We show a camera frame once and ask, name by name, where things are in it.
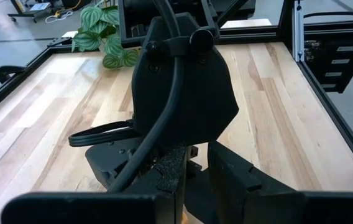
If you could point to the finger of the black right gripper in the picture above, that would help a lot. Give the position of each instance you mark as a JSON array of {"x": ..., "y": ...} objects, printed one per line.
[
  {"x": 108, "y": 161},
  {"x": 199, "y": 196}
]

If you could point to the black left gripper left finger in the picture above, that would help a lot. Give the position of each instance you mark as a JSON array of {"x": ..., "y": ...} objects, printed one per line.
[{"x": 164, "y": 174}]

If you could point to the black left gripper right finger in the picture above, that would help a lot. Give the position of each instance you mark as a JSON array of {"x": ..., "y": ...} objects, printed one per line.
[{"x": 257, "y": 202}]

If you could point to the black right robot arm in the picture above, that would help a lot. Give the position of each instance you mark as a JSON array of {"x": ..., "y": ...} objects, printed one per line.
[{"x": 133, "y": 12}]

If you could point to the green striped potted plant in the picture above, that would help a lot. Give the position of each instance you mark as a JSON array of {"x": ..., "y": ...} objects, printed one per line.
[{"x": 88, "y": 40}]

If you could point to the black wheeled cart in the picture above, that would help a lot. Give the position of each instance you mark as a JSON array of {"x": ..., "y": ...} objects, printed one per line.
[{"x": 27, "y": 9}]

